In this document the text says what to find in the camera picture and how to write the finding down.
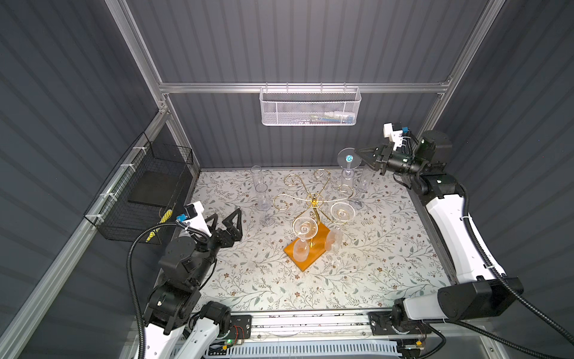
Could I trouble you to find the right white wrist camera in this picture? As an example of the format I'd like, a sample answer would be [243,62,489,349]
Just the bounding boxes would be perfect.
[383,123,410,151]

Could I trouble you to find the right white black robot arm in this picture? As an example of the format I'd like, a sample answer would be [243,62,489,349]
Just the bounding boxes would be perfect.
[355,130,524,333]

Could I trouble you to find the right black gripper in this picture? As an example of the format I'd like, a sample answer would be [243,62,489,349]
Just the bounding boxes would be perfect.
[353,144,422,180]

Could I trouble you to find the clear flute glass front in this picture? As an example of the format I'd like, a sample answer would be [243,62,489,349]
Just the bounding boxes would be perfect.
[292,217,318,263]

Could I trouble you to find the white mesh wall basket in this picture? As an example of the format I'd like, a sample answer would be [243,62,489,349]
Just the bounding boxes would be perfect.
[259,85,362,127]

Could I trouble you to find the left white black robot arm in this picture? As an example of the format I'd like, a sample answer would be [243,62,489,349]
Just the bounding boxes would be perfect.
[126,202,243,358]

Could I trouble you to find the clear flute glass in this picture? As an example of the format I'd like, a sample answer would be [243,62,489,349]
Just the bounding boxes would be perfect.
[337,147,363,197]
[292,217,318,263]
[255,182,274,227]
[325,202,356,252]
[251,165,267,193]
[350,165,375,210]

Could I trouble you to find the black wire wall basket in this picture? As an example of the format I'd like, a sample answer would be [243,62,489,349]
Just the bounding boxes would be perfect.
[85,136,194,242]

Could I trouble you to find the yellow black striped tool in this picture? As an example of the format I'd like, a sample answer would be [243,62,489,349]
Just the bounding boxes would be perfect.
[145,209,174,244]

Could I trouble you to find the gold wire glass rack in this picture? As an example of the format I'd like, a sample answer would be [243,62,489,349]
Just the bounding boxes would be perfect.
[272,168,353,225]

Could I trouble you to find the floral table mat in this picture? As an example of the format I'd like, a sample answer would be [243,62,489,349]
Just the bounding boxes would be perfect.
[191,169,448,311]

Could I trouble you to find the items in white basket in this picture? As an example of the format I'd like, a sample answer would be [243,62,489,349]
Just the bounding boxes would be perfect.
[293,112,356,125]

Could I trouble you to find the black pad in basket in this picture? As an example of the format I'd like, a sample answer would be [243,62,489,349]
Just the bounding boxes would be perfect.
[128,171,180,208]

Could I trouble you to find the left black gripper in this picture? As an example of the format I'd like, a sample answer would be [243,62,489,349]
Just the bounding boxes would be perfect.
[188,207,241,288]

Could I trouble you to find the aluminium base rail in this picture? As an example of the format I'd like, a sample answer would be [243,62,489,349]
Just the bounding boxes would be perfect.
[129,309,494,359]

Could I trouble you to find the orange wooden rack base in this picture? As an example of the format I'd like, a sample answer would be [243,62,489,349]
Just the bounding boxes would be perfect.
[283,224,330,272]

